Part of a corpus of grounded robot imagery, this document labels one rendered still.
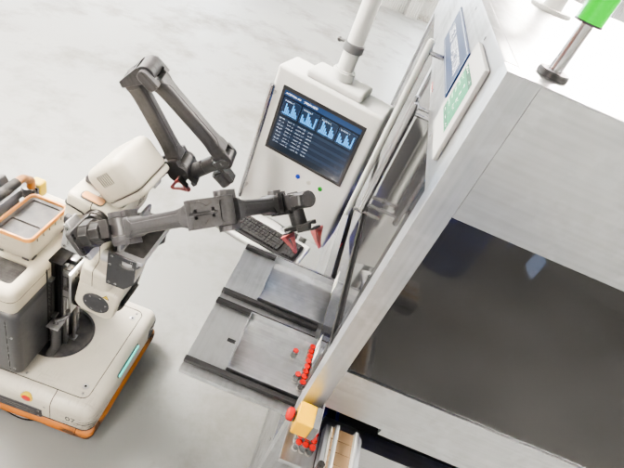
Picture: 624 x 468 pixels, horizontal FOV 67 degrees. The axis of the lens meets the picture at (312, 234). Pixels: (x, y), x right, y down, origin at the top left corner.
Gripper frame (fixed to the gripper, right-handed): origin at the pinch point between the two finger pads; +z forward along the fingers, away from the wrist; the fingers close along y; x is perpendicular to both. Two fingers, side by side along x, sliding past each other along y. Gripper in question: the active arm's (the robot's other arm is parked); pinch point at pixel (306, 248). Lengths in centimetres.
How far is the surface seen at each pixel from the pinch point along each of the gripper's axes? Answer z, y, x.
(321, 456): 57, -3, 35
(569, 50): -34, -86, 43
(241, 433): 90, 80, -23
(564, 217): -4, -80, 41
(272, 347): 31.7, 20.5, 9.6
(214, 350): 23.9, 32.9, 24.8
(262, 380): 37.2, 19.0, 22.6
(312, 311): 29.2, 15.1, -16.0
